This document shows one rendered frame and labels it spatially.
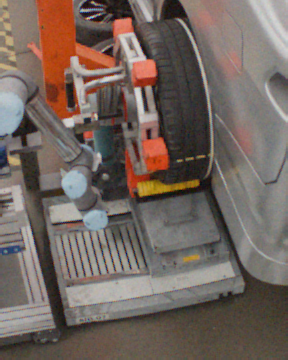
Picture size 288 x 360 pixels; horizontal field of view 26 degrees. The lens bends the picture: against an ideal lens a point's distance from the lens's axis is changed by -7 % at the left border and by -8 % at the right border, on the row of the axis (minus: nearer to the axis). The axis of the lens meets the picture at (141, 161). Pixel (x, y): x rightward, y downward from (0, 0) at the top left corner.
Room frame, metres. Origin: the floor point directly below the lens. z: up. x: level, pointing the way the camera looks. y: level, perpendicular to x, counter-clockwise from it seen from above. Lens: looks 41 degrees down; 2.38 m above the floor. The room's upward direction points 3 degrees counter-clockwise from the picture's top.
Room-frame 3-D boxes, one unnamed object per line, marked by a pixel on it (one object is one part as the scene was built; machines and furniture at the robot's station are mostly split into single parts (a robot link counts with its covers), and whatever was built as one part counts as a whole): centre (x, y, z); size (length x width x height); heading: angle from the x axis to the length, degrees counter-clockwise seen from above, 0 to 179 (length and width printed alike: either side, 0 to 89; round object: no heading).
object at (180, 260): (2.10, -0.15, 0.13); 0.50 x 0.36 x 0.10; 11
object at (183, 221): (2.13, -0.15, 0.32); 0.40 x 0.30 x 0.28; 11
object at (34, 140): (2.56, 0.58, 0.44); 0.43 x 0.17 x 0.03; 11
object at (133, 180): (2.10, -0.02, 0.48); 0.16 x 0.12 x 0.17; 101
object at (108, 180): (2.38, 0.05, 0.26); 0.42 x 0.18 x 0.35; 101
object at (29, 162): (2.59, 0.59, 0.21); 0.10 x 0.10 x 0.42; 11
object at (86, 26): (3.67, 0.12, 0.39); 0.66 x 0.66 x 0.24
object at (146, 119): (2.10, 0.02, 0.85); 0.54 x 0.07 x 0.54; 11
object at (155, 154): (1.79, -0.05, 0.85); 0.09 x 0.08 x 0.07; 11
